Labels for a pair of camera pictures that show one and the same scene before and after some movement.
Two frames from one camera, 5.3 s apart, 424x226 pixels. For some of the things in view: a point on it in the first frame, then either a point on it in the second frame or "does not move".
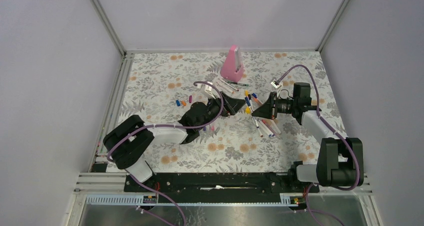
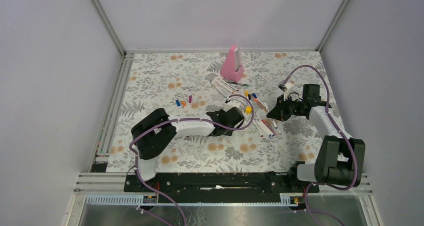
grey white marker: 275,126 does not move
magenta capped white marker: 228,85 does not move
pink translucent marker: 270,125 does not move
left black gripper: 231,105 → 228,133
